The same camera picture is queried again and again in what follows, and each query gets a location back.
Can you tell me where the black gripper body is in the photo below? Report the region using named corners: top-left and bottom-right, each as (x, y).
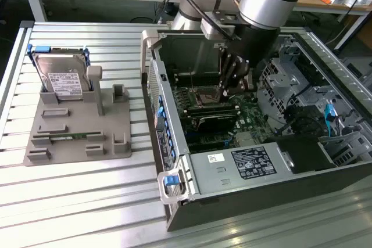
top-left (225, 21), bottom-right (281, 70)

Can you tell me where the green graphics card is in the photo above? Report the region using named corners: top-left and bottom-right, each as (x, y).
top-left (190, 113), bottom-right (238, 134)

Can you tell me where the black RAM slot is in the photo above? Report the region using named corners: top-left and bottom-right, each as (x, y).
top-left (185, 110), bottom-right (241, 119)
top-left (174, 73), bottom-right (219, 81)
top-left (176, 80), bottom-right (220, 88)
top-left (181, 104), bottom-right (241, 113)

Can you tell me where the CPU socket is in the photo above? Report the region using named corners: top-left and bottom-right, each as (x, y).
top-left (194, 85), bottom-right (230, 106)

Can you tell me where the thin metal locking lever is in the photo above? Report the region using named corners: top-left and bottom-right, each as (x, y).
top-left (188, 67), bottom-right (196, 91)

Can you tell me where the green motherboard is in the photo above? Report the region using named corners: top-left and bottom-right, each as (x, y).
top-left (171, 84), bottom-right (276, 154)

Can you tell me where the silver finned chipset heatsink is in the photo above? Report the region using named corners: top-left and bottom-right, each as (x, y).
top-left (237, 133), bottom-right (260, 148)

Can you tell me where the cluttered wooden desk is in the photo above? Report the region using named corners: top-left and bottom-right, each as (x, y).
top-left (292, 0), bottom-right (372, 51)

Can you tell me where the grey power supply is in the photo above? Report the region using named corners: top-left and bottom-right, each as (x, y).
top-left (185, 142), bottom-right (294, 197)

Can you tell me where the black plastic shroud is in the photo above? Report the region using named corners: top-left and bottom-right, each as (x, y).
top-left (263, 135), bottom-right (345, 175)

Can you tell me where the blue case latch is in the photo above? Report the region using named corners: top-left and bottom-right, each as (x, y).
top-left (163, 174), bottom-right (178, 187)

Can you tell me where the grey open PC case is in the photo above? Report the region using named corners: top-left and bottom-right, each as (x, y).
top-left (140, 28), bottom-right (372, 233)

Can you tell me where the grey parts rack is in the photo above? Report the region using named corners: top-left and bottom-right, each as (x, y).
top-left (23, 64), bottom-right (134, 167)

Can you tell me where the silver hard disk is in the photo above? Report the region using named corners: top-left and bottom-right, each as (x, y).
top-left (31, 53), bottom-right (91, 101)

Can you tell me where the green RAM stick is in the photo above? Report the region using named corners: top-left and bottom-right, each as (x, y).
top-left (49, 133), bottom-right (88, 141)

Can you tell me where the blue disk carrier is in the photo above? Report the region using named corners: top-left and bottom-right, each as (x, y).
top-left (26, 44), bottom-right (92, 92)

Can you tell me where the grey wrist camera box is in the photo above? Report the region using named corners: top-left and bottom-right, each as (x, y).
top-left (200, 12), bottom-right (237, 41)

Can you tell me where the black sleeved wire bundle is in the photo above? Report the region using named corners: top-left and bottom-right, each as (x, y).
top-left (274, 105), bottom-right (319, 136)

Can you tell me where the blue disk wire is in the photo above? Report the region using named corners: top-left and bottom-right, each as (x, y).
top-left (324, 103), bottom-right (337, 138)

